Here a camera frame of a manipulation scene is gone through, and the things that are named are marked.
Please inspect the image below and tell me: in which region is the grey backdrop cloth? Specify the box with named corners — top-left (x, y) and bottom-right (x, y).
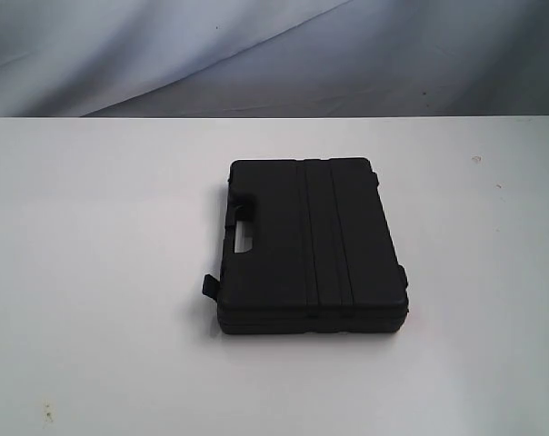
top-left (0, 1), bottom-right (549, 117)

